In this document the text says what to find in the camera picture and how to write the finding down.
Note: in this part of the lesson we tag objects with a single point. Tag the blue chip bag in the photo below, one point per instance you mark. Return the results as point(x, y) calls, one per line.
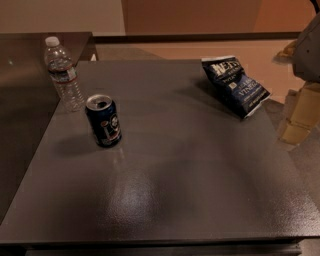
point(240, 93)

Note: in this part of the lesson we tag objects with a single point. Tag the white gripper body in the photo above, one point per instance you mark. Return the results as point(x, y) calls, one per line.
point(308, 55)

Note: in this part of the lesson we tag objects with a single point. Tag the blue pepsi can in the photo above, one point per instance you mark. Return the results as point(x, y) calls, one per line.
point(102, 115)

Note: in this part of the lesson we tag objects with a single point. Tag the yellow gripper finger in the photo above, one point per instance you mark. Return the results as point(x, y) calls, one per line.
point(288, 51)
point(301, 113)

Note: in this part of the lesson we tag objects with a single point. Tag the clear plastic water bottle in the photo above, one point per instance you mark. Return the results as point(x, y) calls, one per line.
point(63, 74)

